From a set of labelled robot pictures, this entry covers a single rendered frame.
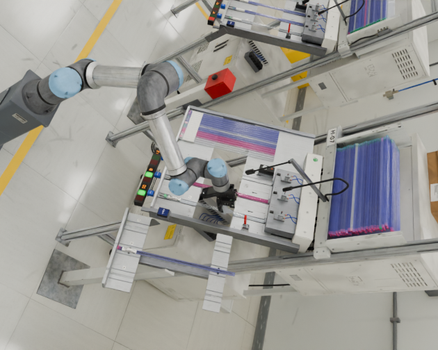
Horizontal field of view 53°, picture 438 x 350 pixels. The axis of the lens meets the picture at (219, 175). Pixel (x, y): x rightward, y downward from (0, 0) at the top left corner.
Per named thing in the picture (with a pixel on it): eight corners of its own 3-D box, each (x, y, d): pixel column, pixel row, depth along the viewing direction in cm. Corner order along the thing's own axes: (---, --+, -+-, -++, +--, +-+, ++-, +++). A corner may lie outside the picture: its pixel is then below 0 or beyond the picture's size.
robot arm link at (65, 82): (32, 82, 179) (51, 71, 171) (55, 71, 189) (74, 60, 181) (49, 109, 183) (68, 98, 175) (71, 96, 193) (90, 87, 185)
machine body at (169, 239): (102, 257, 265) (176, 246, 229) (140, 167, 305) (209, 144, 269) (172, 302, 302) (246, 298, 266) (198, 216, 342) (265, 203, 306)
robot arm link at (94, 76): (55, 66, 186) (165, 71, 162) (79, 55, 197) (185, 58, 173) (63, 93, 192) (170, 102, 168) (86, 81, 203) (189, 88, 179)
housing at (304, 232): (288, 249, 208) (295, 235, 196) (300, 167, 236) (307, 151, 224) (304, 253, 208) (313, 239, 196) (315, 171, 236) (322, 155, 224)
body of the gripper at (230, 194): (234, 210, 199) (231, 194, 189) (216, 207, 201) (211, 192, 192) (238, 196, 203) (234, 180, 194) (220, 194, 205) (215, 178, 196)
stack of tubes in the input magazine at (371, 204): (327, 235, 193) (389, 227, 177) (336, 147, 222) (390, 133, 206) (340, 249, 200) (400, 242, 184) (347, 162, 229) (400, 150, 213)
